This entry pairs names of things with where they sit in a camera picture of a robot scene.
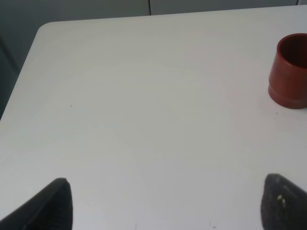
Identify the red plastic cup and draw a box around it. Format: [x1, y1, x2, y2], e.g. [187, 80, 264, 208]
[268, 33, 307, 109]

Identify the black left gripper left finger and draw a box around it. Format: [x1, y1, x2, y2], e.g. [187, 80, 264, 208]
[0, 178, 73, 230]

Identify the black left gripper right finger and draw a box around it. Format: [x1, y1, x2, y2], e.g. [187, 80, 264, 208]
[260, 173, 307, 230]

